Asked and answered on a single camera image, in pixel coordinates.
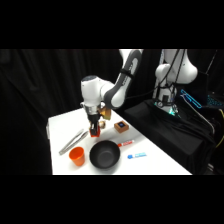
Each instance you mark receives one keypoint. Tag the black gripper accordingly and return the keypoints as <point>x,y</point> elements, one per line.
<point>94,115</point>

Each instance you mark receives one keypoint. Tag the red cube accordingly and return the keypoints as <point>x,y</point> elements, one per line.
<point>95,132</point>

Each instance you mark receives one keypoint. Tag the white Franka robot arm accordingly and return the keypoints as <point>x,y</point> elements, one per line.
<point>91,90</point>

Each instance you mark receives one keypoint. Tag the black bowl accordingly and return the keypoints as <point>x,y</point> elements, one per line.
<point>104,156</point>

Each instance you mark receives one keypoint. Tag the brown box with blue screen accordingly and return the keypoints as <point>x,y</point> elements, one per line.
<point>121,127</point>

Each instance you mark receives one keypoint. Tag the metal tongs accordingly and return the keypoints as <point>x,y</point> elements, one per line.
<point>71,143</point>

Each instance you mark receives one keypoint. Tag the orange plastic cup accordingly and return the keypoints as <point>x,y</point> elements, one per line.
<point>77,156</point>

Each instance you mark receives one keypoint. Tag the red whiteboard marker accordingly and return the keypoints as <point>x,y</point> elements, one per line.
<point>125,143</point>

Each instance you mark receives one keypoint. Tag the blue whiteboard marker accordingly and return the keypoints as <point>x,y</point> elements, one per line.
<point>137,155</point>

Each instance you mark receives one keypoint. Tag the black robot stand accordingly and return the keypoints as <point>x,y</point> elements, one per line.
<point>166,133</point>

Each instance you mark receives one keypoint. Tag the black curtain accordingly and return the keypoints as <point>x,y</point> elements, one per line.
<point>33,86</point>

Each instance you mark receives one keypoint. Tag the small green light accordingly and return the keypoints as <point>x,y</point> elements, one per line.
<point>172,112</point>

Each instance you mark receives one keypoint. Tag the blue-lit device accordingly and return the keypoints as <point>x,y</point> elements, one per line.
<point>191,98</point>

